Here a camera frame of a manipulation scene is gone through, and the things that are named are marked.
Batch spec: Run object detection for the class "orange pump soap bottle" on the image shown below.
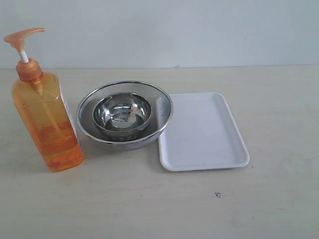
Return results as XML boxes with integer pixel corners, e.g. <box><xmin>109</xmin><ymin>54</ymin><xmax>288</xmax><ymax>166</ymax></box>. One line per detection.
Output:
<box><xmin>4</xmin><ymin>28</ymin><xmax>84</xmax><ymax>172</ymax></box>

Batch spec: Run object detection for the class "small stainless steel bowl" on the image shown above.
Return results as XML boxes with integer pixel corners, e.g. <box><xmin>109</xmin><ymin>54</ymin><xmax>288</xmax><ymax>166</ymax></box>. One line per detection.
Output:
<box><xmin>92</xmin><ymin>92</ymin><xmax>153</xmax><ymax>137</ymax></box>

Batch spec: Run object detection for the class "steel mesh colander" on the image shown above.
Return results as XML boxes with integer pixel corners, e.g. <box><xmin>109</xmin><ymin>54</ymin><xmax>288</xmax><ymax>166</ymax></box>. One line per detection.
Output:
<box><xmin>76</xmin><ymin>81</ymin><xmax>173</xmax><ymax>151</ymax></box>

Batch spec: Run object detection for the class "white rectangular foam tray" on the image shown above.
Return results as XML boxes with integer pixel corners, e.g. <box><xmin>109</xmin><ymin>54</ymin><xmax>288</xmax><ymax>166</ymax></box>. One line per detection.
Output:
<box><xmin>159</xmin><ymin>92</ymin><xmax>250</xmax><ymax>172</ymax></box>

